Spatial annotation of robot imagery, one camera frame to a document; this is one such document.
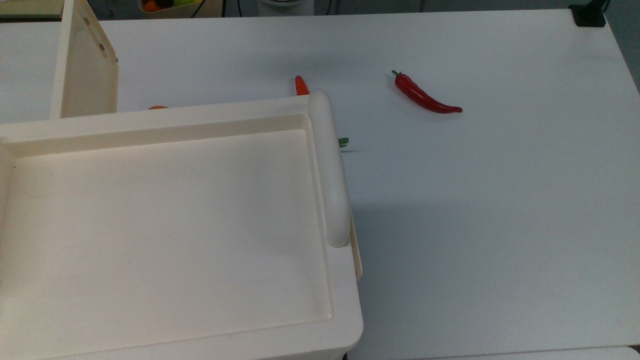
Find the orange toy carrot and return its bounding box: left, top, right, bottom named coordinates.
left=294, top=75, right=350, bottom=149

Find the cream plastic storage cabinet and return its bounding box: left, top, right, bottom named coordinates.
left=0, top=90, right=364, bottom=360

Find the black table clamp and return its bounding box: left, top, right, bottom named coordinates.
left=568, top=0, right=608, bottom=28

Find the green flat board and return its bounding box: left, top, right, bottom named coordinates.
left=0, top=0, right=65, bottom=21

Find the basket of toy fruit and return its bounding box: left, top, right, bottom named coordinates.
left=137, top=0, right=207, bottom=14

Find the cream cabinet carry handle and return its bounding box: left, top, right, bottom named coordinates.
left=306, top=90, right=351, bottom=249

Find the cream cabinet door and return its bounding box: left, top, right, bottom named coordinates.
left=50, top=0, right=120, bottom=120

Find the red toy chili pepper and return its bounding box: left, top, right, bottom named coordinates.
left=391, top=70, right=463, bottom=115

